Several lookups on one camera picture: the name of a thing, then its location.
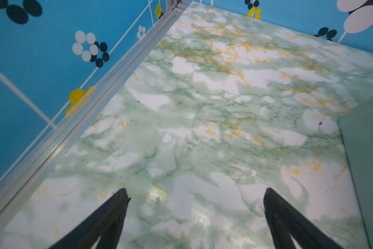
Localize mint green plastic bin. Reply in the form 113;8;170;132
338;95;373;249

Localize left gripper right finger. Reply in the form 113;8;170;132
263;188;342;249

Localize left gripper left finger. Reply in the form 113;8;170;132
51;188;131;249

